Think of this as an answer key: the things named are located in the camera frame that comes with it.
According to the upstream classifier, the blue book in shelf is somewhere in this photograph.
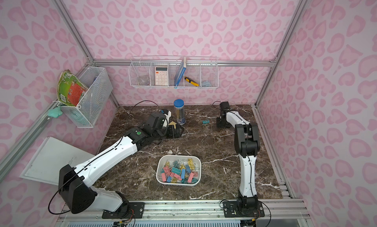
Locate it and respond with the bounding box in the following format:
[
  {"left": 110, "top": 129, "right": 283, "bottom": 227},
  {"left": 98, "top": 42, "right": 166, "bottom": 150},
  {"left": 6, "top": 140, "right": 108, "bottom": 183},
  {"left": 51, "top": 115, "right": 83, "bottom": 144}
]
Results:
[{"left": 174, "top": 57, "right": 187, "bottom": 87}]

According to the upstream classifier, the white mesh wall basket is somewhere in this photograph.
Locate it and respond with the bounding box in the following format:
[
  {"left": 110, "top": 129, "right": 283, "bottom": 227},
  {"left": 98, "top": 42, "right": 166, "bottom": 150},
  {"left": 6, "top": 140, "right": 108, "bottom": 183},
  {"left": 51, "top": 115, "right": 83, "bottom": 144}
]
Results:
[{"left": 61, "top": 67, "right": 113, "bottom": 128}]

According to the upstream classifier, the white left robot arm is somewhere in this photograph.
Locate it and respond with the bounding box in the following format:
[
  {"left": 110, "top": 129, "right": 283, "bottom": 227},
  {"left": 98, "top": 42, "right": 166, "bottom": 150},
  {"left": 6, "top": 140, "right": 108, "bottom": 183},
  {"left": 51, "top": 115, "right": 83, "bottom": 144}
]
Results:
[{"left": 58, "top": 109, "right": 184, "bottom": 218}]

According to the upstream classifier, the white wire wall shelf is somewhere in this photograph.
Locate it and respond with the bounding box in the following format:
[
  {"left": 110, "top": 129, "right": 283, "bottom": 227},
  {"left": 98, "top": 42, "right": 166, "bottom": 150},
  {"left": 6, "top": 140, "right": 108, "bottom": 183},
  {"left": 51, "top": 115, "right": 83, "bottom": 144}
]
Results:
[{"left": 129, "top": 56, "right": 220, "bottom": 89}]

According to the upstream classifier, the yellow sticky note pad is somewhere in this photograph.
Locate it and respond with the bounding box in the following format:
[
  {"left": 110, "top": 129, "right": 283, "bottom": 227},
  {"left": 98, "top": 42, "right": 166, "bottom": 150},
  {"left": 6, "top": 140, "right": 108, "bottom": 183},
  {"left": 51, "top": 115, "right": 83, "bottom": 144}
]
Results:
[{"left": 168, "top": 121, "right": 177, "bottom": 129}]

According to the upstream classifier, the blue lid pencil tube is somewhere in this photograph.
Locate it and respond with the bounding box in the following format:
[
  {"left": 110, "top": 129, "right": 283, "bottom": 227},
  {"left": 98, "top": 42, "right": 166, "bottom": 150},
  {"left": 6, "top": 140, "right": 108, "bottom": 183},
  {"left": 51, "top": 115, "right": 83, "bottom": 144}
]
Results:
[{"left": 173, "top": 99, "right": 186, "bottom": 125}]

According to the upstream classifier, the yellow utility knife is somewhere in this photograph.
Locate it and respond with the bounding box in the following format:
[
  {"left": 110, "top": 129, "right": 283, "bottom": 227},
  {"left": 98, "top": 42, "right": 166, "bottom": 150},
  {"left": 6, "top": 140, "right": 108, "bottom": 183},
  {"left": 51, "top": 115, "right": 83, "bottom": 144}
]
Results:
[{"left": 185, "top": 77, "right": 200, "bottom": 87}]

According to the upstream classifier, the white calculator in shelf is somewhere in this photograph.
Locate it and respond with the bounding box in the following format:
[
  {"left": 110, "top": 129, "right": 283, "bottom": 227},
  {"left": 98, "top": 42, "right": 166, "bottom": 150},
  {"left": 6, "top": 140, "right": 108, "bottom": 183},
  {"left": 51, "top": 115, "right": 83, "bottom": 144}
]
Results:
[{"left": 155, "top": 67, "right": 169, "bottom": 86}]

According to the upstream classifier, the white paper board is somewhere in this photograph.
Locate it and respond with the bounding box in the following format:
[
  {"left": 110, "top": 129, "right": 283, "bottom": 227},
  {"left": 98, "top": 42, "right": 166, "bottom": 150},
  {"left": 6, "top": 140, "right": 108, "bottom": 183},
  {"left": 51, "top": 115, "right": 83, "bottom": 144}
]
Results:
[{"left": 20, "top": 137, "right": 94, "bottom": 186}]

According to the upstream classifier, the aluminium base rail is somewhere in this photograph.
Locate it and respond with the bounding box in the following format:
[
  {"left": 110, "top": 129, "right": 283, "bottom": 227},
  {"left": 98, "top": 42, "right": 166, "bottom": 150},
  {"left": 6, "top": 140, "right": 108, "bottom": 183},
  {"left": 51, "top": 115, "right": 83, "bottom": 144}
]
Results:
[{"left": 55, "top": 199, "right": 311, "bottom": 226}]

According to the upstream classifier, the green snack bag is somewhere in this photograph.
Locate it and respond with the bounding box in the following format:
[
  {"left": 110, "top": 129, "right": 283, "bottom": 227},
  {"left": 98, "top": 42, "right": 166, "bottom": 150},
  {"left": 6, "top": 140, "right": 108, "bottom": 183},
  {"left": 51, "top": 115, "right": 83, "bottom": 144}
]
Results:
[{"left": 57, "top": 70, "right": 88, "bottom": 107}]

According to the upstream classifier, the white storage tray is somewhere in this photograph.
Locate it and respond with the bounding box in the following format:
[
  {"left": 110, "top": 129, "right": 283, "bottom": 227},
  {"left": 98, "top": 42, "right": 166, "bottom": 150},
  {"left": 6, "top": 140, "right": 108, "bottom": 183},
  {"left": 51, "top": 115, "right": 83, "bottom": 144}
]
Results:
[{"left": 156, "top": 155, "right": 202, "bottom": 187}]

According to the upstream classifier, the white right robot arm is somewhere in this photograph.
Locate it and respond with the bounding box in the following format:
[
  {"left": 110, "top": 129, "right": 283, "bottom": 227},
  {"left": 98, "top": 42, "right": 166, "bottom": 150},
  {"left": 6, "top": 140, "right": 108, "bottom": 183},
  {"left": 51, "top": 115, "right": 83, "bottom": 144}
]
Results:
[{"left": 217, "top": 101, "right": 260, "bottom": 209}]

